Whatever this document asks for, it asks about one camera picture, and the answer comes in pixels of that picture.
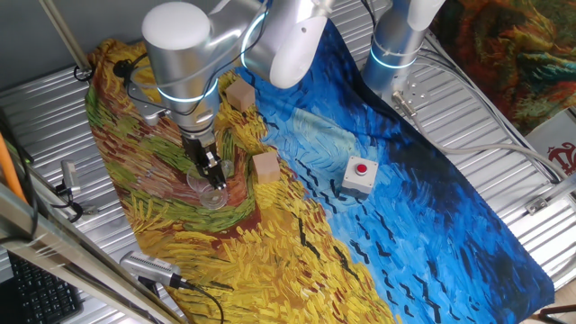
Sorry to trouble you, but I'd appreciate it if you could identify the orange green painted cloth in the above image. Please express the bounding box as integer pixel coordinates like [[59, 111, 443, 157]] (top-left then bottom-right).
[[430, 0, 576, 137]]

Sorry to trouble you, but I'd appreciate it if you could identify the grey box with red button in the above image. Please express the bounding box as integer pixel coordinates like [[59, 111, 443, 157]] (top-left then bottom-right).
[[339, 155, 380, 201]]

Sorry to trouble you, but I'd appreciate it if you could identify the wooden cube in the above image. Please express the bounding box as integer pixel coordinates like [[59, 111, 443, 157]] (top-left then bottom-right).
[[251, 151, 283, 186], [224, 78, 257, 113]]

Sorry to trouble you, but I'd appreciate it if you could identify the white box with red logo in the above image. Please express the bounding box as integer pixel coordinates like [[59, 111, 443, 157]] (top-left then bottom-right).
[[523, 107, 576, 177]]

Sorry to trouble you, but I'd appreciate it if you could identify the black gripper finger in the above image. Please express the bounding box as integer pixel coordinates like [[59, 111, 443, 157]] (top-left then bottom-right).
[[202, 151, 229, 191], [193, 157, 212, 182]]

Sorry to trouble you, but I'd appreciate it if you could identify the clear glass cup with handle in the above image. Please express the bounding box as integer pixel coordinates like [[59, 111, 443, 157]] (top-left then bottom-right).
[[185, 159, 236, 212]]

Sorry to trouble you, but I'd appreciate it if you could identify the blue yellow painted tablecloth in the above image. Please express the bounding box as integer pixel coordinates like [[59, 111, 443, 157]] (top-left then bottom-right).
[[84, 17, 556, 324]]

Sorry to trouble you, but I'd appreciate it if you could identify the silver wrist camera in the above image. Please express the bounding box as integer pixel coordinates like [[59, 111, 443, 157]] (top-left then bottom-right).
[[127, 82, 173, 128]]

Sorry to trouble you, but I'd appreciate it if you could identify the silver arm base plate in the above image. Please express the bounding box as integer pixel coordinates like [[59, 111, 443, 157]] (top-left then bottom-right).
[[381, 70, 434, 114]]

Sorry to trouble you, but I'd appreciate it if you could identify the silver ribbed camera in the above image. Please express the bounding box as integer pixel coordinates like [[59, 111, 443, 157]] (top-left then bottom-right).
[[118, 250, 182, 290]]

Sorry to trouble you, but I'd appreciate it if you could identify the metal corner bracket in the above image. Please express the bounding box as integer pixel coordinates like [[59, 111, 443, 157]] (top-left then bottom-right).
[[523, 172, 576, 217]]

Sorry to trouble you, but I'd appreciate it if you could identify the small camera mount bracket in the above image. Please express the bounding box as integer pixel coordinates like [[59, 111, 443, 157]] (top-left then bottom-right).
[[49, 179, 100, 225]]

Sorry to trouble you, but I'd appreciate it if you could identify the thin metal rod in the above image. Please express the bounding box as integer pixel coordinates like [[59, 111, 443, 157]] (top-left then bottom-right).
[[37, 0, 94, 74]]

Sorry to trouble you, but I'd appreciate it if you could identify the black metal stand leg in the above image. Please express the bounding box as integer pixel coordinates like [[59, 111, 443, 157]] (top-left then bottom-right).
[[536, 304, 576, 324]]

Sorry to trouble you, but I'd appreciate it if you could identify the grey hose cable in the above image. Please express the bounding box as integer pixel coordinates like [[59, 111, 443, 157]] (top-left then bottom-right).
[[391, 89, 571, 182]]

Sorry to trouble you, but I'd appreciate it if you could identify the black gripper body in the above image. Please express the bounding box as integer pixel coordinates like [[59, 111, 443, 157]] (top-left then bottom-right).
[[178, 130, 218, 168]]

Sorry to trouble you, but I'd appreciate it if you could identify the small grey camera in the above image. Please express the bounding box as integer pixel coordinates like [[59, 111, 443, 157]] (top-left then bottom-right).
[[59, 158, 83, 197]]

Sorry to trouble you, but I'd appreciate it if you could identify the orange pole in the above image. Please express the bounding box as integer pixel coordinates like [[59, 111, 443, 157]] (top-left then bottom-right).
[[0, 131, 27, 204]]

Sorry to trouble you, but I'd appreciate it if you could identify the aluminium frame bar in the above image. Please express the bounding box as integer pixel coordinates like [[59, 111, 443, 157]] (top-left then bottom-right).
[[0, 181, 186, 324]]

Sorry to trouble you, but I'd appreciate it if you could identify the black keyboard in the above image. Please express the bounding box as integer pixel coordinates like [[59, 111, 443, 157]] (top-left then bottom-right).
[[6, 250, 84, 324]]

